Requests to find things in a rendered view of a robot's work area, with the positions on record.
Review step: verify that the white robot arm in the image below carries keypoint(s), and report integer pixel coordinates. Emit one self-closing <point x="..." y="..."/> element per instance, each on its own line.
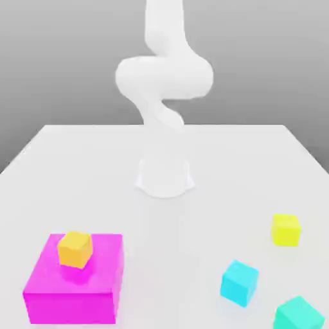
<point x="164" y="77"/>

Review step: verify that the small orange cube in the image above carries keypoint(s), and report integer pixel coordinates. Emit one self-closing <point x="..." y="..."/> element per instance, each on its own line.
<point x="74" y="250"/>

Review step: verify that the small yellow cube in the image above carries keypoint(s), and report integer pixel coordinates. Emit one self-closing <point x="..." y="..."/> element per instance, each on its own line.
<point x="285" y="231"/>

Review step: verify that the small cyan cube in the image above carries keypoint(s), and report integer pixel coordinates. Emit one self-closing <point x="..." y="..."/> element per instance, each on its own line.
<point x="239" y="284"/>

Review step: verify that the small teal cube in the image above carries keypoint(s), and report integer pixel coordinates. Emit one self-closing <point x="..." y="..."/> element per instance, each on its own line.
<point x="295" y="314"/>

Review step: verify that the large magenta box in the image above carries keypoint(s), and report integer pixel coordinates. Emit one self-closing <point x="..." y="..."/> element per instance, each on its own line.
<point x="77" y="298"/>

